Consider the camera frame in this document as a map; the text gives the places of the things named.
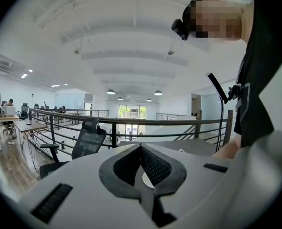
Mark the small wooden hairpin-leg desk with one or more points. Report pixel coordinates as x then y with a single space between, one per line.
33 126

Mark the dark curved metal railing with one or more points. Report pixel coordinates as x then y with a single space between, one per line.
229 128

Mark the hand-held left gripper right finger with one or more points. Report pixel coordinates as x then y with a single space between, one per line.
193 182

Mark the black chest-mounted bar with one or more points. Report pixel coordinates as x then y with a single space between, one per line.
217 86

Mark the person's right forearm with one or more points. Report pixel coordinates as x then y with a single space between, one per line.
226 150

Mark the white desktop device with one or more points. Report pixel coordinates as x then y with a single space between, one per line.
8 111

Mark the person's head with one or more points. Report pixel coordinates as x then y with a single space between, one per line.
245 15

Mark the black mesh office chair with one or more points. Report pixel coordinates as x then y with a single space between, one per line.
88 139

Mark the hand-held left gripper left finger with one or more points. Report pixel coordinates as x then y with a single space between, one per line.
83 175

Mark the person's black clothing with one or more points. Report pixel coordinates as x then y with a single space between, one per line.
262 80

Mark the glass entrance front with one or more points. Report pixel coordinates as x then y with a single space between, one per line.
132 113

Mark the white round plate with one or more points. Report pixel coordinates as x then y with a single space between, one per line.
147 181

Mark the dark balcony railing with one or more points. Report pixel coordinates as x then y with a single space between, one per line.
169 115
95 110

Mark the black head-mounted camera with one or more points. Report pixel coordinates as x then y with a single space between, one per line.
179 28

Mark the wooden top office desk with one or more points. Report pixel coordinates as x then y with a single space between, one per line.
5 117

